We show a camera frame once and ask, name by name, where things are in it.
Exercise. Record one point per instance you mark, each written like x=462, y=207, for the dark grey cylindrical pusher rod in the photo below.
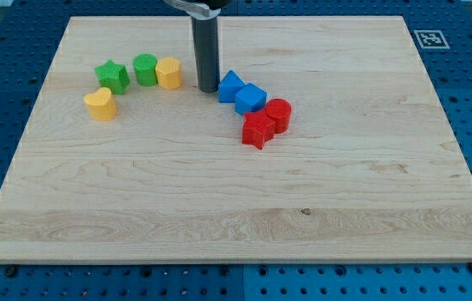
x=205, y=43

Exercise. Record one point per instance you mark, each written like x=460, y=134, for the silver metal clamp mount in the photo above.
x=199, y=9

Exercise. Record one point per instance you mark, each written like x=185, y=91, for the blue cube block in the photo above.
x=250, y=99

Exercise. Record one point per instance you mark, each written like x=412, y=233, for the yellow pentagon block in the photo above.
x=169, y=73

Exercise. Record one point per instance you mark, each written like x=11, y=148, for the green cylinder block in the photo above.
x=145, y=69

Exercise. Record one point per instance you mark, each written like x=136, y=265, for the green star block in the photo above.
x=113, y=76

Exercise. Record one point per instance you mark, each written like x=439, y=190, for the red cylinder block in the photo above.
x=279, y=110

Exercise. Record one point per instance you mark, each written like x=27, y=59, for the red star block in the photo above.
x=258, y=128

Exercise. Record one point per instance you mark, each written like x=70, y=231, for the yellow heart block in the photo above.
x=101, y=105

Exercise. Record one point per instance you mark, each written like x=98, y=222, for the wooden board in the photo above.
x=369, y=170

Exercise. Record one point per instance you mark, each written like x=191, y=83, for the white fiducial marker tag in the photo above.
x=431, y=39

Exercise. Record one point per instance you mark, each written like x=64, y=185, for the black bolt front left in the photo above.
x=10, y=271

